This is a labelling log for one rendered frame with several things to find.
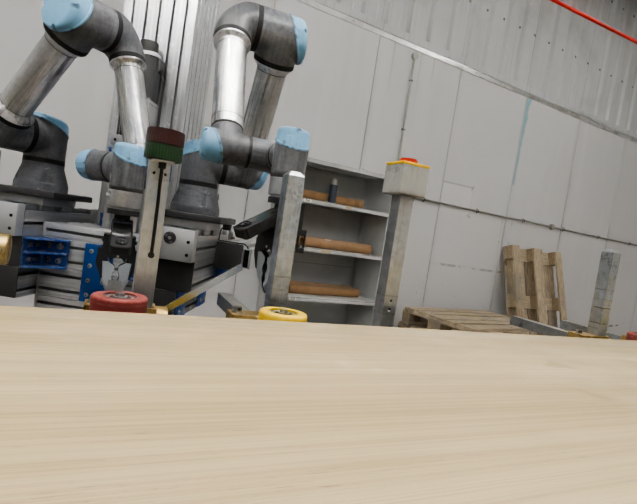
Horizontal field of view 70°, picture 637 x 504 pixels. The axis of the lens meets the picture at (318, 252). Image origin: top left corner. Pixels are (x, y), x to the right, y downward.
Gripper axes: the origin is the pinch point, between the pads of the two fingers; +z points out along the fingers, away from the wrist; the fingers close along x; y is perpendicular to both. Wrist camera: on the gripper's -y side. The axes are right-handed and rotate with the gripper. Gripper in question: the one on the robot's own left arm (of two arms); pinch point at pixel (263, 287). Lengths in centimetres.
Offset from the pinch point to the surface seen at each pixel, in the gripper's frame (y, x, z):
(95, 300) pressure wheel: -39.4, -10.4, 0.2
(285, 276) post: -4.5, -11.4, -4.5
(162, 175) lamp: -29.4, -5.5, -19.5
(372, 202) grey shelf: 254, 173, -42
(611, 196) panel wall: 625, 77, -111
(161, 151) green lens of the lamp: -31.0, -7.3, -23.1
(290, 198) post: -5.7, -10.8, -19.7
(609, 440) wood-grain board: -15, -70, 0
